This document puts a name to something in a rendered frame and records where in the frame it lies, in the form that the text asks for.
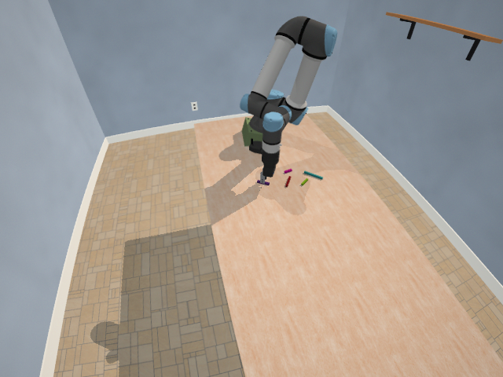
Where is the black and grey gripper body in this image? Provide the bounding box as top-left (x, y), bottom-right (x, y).
top-left (249, 139), bottom-right (282, 178)

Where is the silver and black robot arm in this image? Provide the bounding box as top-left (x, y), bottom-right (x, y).
top-left (240, 16), bottom-right (337, 145)

